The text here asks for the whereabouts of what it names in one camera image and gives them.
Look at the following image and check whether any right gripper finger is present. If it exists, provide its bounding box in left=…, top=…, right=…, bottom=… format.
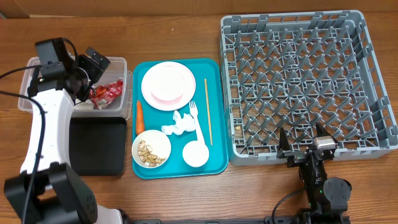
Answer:
left=315, top=122, right=333, bottom=138
left=278, top=127, right=292, bottom=152

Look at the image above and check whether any large white tissue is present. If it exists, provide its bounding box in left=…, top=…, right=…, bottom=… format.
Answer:
left=74, top=99, right=94, bottom=110

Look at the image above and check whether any red snack wrapper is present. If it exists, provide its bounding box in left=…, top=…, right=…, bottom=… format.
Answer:
left=90, top=80, right=124, bottom=110

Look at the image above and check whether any small white tissue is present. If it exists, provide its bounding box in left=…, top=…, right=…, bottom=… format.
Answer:
left=161, top=110, right=196, bottom=136

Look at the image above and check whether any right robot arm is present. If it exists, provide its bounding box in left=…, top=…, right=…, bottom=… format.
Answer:
left=271, top=123, right=352, bottom=223

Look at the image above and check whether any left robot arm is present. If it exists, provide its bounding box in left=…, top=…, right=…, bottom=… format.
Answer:
left=4, top=44, right=130, bottom=223

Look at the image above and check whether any grey dishwasher rack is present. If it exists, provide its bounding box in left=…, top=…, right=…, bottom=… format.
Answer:
left=220, top=10, right=397, bottom=166

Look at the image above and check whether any clear plastic bin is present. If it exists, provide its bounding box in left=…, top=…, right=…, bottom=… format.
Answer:
left=18, top=57, right=132, bottom=120

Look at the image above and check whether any black plastic tray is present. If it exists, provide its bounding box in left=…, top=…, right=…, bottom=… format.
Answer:
left=69, top=117, right=127, bottom=176

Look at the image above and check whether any pink white plate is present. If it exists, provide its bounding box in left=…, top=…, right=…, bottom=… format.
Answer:
left=141, top=62, right=196, bottom=111

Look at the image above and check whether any orange carrot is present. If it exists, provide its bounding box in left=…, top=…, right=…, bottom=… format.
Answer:
left=136, top=100, right=145, bottom=135

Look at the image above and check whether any small white round cup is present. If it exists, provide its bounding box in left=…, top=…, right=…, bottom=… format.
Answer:
left=182, top=141, right=210, bottom=167

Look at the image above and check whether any white plastic fork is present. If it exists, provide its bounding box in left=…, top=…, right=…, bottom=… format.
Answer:
left=189, top=101, right=205, bottom=143

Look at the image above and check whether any white bowl with nuts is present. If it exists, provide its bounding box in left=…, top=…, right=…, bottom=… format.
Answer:
left=131, top=130, right=171, bottom=169

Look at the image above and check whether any teal plastic tray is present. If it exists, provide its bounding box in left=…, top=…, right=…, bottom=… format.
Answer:
left=132, top=58, right=228, bottom=179

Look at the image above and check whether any wooden chopstick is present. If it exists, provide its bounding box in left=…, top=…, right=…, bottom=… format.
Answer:
left=204, top=78, right=213, bottom=146

